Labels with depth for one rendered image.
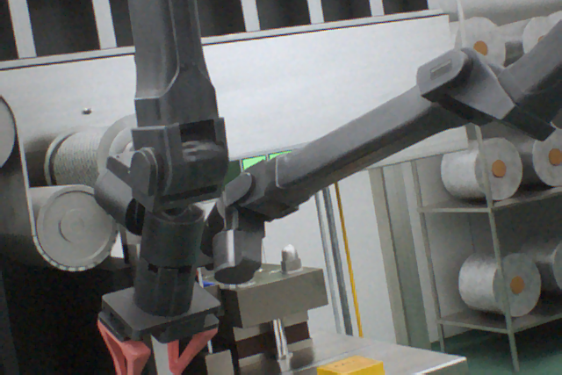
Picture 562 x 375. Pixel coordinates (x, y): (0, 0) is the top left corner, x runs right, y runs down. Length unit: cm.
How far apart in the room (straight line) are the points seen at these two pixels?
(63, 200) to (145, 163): 63
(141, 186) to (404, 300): 156
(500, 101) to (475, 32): 371
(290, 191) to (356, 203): 358
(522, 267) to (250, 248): 359
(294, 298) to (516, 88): 66
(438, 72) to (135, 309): 44
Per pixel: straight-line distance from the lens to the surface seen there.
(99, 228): 158
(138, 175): 96
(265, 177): 142
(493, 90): 117
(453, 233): 532
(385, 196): 242
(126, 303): 104
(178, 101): 94
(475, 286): 496
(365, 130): 131
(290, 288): 168
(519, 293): 497
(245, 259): 144
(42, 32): 200
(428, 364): 155
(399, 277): 245
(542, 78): 115
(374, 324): 506
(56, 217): 156
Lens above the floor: 129
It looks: 3 degrees down
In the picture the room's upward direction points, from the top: 9 degrees counter-clockwise
